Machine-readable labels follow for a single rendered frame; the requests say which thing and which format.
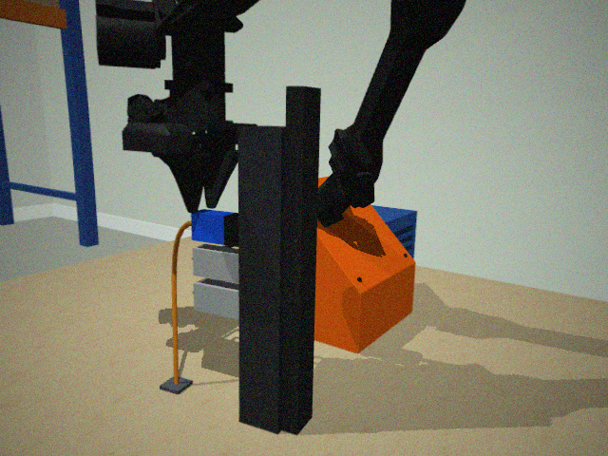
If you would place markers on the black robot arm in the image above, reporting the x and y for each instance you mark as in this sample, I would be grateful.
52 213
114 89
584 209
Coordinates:
132 33

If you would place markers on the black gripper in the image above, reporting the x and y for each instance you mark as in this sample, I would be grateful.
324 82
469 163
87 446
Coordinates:
195 160

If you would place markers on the black post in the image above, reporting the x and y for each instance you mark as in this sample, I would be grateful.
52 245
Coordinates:
277 234

